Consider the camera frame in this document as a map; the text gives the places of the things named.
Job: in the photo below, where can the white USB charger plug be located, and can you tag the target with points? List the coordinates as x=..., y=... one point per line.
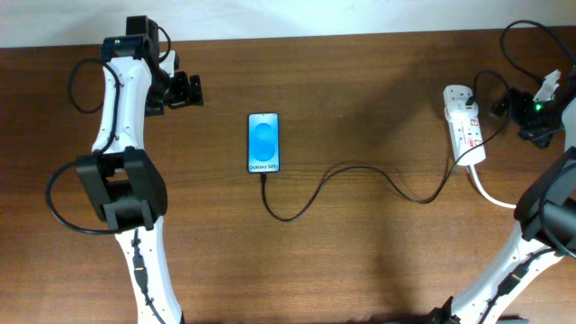
x=460, y=110

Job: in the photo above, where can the white power strip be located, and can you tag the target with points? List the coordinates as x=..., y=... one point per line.
x=466, y=135

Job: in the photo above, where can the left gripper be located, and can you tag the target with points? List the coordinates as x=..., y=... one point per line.
x=183, y=94

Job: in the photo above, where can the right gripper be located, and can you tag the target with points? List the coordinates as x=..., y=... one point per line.
x=520, y=100

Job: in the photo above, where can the blue Galaxy smartphone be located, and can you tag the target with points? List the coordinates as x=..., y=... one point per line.
x=263, y=154

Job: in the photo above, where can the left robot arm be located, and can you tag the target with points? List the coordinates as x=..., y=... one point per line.
x=123, y=186

